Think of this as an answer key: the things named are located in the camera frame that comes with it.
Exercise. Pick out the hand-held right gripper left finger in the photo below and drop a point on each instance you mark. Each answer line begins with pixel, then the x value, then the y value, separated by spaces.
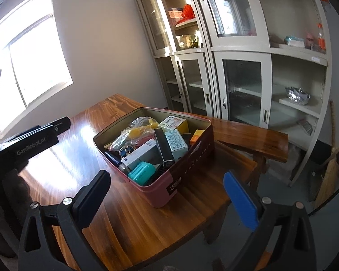
pixel 91 200

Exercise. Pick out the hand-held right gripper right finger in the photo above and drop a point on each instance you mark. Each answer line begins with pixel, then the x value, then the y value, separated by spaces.
pixel 240 200

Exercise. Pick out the teal floss container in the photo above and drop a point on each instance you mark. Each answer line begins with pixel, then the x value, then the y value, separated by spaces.
pixel 141 172

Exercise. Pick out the pink tin box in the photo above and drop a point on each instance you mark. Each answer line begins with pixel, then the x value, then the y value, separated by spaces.
pixel 186 172

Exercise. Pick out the clear bag of yellow toys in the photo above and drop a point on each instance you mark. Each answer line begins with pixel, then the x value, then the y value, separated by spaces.
pixel 138 132

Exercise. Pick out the teal cardboard box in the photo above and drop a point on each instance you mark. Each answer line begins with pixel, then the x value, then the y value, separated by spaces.
pixel 176 144

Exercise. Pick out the black lipstick case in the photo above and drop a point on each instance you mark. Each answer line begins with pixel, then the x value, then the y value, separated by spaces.
pixel 162 146

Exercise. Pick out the wooden desktop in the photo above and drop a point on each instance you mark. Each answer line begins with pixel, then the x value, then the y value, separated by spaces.
pixel 73 152

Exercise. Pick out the person's left hand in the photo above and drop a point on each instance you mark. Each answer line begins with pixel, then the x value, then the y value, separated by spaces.
pixel 8 192

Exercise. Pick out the white medicine box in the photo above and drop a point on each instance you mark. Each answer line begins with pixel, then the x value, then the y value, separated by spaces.
pixel 142 152

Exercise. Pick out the small orange box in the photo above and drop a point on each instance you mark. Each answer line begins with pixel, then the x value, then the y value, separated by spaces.
pixel 197 136

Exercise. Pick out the straw broom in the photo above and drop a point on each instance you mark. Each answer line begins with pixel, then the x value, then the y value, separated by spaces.
pixel 327 180

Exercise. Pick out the window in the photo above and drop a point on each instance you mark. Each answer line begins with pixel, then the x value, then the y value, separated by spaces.
pixel 31 56

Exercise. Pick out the white and yellow box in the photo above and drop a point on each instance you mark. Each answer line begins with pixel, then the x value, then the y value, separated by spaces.
pixel 172 124

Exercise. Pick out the crumpled foil tray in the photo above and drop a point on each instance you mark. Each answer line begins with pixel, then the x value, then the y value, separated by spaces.
pixel 297 96

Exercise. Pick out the grey glass door cabinet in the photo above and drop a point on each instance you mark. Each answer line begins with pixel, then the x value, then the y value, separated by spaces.
pixel 243 62

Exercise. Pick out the dark green glass cup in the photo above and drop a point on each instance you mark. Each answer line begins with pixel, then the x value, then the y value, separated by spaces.
pixel 196 43

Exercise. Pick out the light blue packet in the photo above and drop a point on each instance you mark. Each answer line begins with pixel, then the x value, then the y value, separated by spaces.
pixel 294 41

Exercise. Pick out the clear glass jar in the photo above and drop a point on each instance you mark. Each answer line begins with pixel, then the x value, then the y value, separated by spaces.
pixel 183 41

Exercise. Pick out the orange bottle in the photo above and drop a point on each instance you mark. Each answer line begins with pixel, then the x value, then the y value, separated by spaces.
pixel 321 38

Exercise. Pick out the red plastic bag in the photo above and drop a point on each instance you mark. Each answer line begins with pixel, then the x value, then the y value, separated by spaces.
pixel 188 11

